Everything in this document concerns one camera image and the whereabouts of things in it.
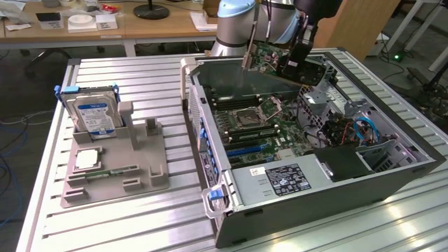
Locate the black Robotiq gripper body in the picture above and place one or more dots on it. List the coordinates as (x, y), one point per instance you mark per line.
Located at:
(322, 9)

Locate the green graphics card with fan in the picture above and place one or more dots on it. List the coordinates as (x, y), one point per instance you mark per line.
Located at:
(270, 55)

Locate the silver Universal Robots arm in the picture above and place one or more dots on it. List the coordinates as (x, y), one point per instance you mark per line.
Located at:
(238, 31)

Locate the wooden cabinet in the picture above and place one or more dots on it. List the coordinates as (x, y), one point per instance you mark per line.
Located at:
(350, 31)

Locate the tall metal disk bay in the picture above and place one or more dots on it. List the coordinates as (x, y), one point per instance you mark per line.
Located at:
(316, 105)

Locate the metal socket cover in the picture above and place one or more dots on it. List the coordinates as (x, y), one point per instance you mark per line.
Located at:
(272, 106)

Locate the CPU socket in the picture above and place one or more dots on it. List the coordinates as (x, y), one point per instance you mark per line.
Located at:
(250, 116)

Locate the power strip with green light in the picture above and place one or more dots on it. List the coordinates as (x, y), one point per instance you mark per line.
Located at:
(396, 57)

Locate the stack of white papers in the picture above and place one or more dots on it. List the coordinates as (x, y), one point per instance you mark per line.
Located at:
(203, 22)

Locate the brown cardboard box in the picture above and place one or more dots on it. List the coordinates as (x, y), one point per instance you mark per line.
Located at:
(211, 8)

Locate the installed black RAM stick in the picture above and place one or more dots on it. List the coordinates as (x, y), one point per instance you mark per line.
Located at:
(252, 134)

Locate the green motherboard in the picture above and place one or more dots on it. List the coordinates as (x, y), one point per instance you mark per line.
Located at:
(270, 147)

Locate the long black expansion slot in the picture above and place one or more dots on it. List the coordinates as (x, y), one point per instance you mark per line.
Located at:
(242, 145)

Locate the blue expansion slot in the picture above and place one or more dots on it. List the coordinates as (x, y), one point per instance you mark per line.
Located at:
(244, 151)

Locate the black floor equipment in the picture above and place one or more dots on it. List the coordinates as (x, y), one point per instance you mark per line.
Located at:
(431, 86)

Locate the black plastic air shroud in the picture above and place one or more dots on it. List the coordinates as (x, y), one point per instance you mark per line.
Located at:
(343, 162)

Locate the black round lamp base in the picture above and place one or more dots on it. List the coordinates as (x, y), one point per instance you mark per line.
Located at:
(151, 11)

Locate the low metal disk bay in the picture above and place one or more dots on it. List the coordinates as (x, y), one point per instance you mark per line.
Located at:
(384, 157)

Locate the grey power supply unit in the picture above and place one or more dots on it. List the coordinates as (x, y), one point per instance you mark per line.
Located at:
(252, 189)

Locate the small white labelled box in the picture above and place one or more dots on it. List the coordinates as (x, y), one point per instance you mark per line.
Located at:
(106, 22)

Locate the small red packet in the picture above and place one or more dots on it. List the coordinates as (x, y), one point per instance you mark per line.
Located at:
(110, 8)

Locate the blue case latch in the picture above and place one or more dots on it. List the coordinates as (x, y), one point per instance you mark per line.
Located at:
(214, 195)

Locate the black open PC case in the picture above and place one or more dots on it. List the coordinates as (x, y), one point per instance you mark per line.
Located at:
(315, 210)

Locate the hard disk with blue rails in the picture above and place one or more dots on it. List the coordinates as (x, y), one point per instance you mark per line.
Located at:
(92, 115)

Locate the white box with round recess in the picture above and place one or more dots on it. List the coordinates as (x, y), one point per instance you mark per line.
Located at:
(82, 23)

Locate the grey printed parts rack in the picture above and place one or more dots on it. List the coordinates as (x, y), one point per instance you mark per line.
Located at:
(115, 157)

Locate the green loose RAM stick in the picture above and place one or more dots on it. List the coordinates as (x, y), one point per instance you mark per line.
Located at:
(104, 173)

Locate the silver CPU chip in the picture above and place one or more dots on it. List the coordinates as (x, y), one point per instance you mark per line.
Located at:
(87, 158)

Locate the white box with black top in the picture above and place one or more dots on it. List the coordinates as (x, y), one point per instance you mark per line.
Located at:
(50, 21)

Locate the black office chair base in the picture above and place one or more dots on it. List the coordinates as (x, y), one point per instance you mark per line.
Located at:
(42, 60)

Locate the wooden desk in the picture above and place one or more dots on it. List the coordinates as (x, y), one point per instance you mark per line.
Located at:
(42, 36)

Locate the white paper slip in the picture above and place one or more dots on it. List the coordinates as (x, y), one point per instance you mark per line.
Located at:
(18, 26)

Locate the clear plastic bag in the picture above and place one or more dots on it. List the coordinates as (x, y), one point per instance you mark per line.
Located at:
(14, 13)

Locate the white desk frame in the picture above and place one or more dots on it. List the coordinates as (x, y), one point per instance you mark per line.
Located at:
(412, 23)

